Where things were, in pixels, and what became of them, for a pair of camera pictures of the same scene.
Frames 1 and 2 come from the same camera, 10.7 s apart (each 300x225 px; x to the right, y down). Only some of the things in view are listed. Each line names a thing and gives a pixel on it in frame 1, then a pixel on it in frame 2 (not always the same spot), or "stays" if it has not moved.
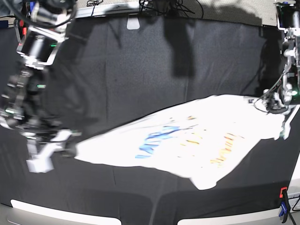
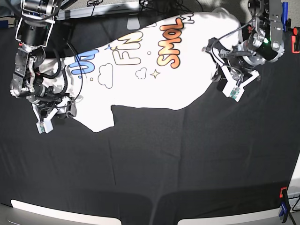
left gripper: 39,130 → 45,103
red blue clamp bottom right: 285,205 stays
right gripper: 277,99 → 235,64
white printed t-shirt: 196,139 → 170,63
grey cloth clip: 133,23 stays
